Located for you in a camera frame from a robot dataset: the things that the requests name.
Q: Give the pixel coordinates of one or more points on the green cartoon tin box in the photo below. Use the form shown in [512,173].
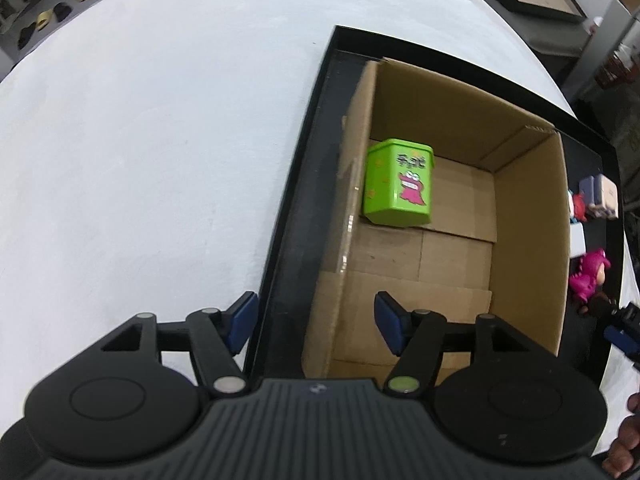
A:
[398,184]

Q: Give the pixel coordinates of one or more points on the white cube charger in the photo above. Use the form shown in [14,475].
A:
[577,240]

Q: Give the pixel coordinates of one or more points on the lilac toaster shaped toy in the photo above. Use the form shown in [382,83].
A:
[600,196]

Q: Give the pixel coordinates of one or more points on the person right hand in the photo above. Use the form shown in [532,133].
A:
[623,454]

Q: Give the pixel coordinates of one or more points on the red crab keychain toy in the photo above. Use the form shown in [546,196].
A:
[578,209]

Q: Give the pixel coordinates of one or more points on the brown cardboard box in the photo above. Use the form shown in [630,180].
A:
[499,238]

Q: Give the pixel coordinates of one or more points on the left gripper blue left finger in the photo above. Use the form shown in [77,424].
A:
[216,337]

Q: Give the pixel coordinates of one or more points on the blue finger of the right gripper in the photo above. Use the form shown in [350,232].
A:
[623,342]

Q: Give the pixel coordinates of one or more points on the pink dinosaur costume figurine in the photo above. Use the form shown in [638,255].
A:
[591,274]

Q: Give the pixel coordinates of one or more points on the black tray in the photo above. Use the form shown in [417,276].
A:
[303,228]

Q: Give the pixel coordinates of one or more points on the black slipper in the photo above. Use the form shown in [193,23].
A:
[26,34]
[61,11]

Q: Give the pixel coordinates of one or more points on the red storage basket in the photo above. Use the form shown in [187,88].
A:
[617,69]

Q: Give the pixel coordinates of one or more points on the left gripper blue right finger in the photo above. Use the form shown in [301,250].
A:
[416,338]

